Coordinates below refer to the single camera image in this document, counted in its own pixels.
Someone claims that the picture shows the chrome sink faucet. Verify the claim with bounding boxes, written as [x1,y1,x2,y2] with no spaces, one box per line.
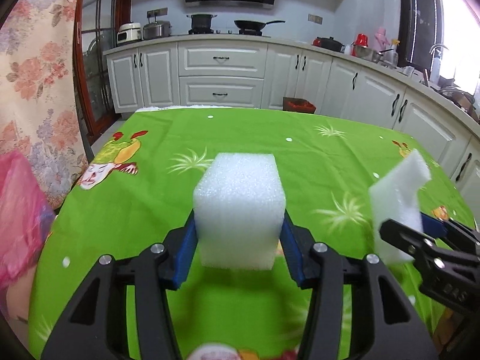
[429,43,448,84]

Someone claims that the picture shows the white rice cooker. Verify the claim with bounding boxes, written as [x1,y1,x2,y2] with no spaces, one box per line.
[116,22,142,45]

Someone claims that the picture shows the floral curtain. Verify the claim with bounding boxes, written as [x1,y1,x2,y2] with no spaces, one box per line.
[1,0,88,209]

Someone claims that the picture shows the steel mixing bowl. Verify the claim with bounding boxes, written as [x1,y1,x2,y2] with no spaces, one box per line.
[352,45,383,63]

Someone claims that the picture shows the white foam block tall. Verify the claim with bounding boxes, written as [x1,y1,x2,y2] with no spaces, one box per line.
[368,150,431,266]

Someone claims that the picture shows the dark framed window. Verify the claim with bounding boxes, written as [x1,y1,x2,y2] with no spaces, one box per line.
[399,0,479,95]

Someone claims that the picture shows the white lower kitchen cabinets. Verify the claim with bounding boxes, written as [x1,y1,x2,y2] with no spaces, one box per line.
[104,35,479,212]

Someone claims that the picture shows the black stock pot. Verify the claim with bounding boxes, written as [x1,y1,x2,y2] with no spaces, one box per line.
[187,13,216,35]

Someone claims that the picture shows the dark wood glass door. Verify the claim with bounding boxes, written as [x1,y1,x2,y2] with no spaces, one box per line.
[73,0,119,144]

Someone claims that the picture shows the pink-bagged trash bin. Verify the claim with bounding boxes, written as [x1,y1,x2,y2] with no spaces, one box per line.
[1,150,55,323]

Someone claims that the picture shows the red black casserole pot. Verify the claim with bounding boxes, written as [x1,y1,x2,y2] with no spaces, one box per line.
[312,37,344,52]

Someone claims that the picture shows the red floor trash bin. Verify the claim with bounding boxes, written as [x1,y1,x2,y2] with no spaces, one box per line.
[282,97,317,114]

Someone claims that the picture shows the pink thermos bottle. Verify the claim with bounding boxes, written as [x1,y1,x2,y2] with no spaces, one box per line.
[373,27,390,51]

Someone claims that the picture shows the red kettle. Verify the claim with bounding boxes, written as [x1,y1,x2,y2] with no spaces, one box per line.
[354,33,368,47]

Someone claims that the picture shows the green cartoon tablecloth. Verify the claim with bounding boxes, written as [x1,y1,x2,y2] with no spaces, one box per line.
[28,106,478,360]

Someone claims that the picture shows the steel pressure cooker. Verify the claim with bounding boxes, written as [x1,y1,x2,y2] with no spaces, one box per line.
[142,20,172,40]

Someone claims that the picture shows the black frying pan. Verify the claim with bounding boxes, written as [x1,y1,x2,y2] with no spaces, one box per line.
[234,19,285,36]

